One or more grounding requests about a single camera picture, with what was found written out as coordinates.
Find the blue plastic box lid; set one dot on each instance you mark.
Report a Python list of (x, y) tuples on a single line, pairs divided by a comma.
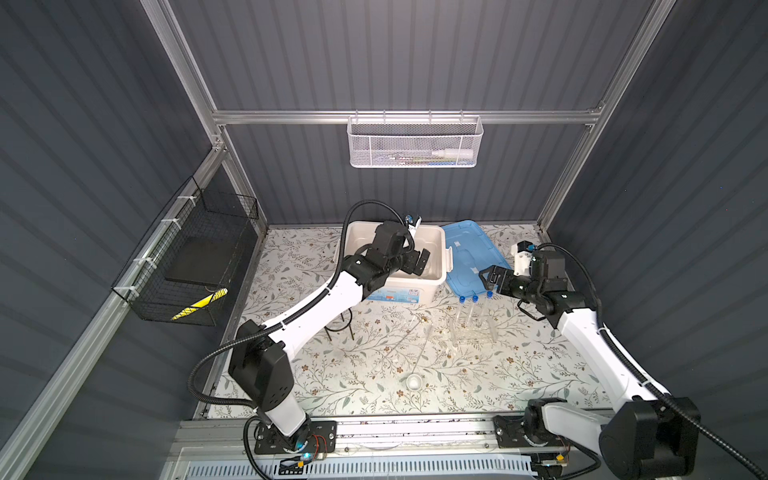
[(472, 251)]

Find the clear plastic tube rack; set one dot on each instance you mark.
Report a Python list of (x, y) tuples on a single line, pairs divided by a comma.
[(475, 336)]

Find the black wire ring stand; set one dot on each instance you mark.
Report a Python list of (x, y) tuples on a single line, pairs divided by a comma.
[(346, 319)]

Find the white wire mesh basket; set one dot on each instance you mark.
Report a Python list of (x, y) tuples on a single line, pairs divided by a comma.
[(380, 143)]

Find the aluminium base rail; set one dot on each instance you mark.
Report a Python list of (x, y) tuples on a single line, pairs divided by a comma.
[(412, 446)]

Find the black foam pad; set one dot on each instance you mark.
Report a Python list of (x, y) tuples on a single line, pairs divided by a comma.
[(201, 261)]

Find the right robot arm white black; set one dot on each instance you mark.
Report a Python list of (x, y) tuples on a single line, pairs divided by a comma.
[(652, 434)]

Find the black wire wall basket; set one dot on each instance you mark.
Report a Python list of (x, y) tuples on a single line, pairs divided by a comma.
[(213, 213)]

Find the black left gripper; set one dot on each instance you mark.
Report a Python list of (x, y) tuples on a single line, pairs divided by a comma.
[(410, 266)]

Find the white bottle in basket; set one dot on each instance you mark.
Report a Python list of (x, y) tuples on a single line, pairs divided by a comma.
[(454, 155)]

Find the white plastic storage box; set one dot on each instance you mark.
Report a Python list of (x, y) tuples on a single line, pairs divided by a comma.
[(411, 289)]

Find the yellow black striped tape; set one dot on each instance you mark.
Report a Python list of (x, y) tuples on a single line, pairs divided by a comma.
[(201, 304)]

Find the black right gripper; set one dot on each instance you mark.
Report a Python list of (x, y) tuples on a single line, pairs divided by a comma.
[(506, 276)]

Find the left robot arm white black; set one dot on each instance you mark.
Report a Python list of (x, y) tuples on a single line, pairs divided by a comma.
[(261, 354)]

